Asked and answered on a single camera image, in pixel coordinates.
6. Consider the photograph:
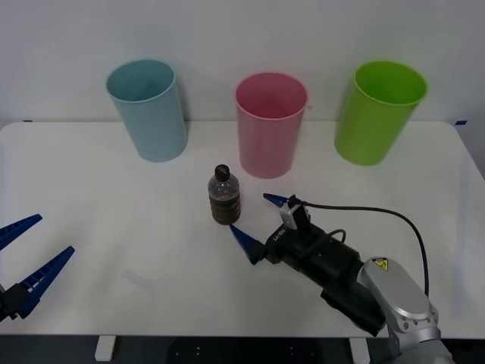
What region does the white table leg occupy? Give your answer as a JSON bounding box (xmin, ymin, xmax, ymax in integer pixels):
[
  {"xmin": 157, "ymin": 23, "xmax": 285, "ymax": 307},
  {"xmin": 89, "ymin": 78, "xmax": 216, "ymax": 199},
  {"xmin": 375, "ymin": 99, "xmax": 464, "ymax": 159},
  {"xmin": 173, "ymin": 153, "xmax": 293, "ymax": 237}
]
[
  {"xmin": 349, "ymin": 337, "xmax": 371, "ymax": 364},
  {"xmin": 94, "ymin": 336, "xmax": 117, "ymax": 362}
]

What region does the pink plastic bin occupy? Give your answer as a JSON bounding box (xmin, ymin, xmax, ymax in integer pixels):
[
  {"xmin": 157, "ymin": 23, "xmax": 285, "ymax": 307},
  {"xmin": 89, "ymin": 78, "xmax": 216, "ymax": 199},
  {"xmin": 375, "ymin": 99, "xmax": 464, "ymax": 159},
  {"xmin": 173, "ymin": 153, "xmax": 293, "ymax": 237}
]
[{"xmin": 234, "ymin": 72, "xmax": 308, "ymax": 180}]

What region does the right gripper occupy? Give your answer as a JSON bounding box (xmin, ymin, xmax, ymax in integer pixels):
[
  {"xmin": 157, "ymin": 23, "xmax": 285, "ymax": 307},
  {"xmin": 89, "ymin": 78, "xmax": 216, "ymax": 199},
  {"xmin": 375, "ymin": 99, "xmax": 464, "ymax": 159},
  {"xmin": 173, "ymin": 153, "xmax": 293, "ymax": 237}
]
[{"xmin": 229, "ymin": 192, "xmax": 336, "ymax": 278}]

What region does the small dark plastic bottle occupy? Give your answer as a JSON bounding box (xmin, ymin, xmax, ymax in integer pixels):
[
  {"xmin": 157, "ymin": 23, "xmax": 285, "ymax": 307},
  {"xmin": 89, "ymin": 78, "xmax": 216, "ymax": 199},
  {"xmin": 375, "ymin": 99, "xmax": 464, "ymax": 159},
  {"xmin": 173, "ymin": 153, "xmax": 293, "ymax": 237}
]
[{"xmin": 207, "ymin": 164, "xmax": 242, "ymax": 225}]

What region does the pale blue plastic bin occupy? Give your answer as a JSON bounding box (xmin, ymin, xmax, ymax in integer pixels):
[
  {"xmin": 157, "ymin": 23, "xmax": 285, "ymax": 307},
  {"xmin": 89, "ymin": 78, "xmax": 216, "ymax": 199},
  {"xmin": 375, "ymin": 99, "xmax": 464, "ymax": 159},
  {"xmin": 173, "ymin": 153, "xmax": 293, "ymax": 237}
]
[{"xmin": 105, "ymin": 58, "xmax": 189, "ymax": 163}]

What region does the green plastic bin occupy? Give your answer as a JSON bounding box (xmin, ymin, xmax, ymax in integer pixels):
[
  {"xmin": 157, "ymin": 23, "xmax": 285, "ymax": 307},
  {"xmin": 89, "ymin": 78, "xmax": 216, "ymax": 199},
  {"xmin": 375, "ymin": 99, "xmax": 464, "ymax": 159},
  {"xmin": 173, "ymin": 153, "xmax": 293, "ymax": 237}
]
[{"xmin": 333, "ymin": 60, "xmax": 429, "ymax": 167}]

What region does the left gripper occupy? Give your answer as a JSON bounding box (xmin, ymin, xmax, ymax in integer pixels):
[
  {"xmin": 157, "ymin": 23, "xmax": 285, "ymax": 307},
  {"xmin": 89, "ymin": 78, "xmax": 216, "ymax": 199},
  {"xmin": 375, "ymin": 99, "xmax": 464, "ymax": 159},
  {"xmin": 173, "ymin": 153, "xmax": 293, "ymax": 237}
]
[{"xmin": 0, "ymin": 214, "xmax": 76, "ymax": 324}]

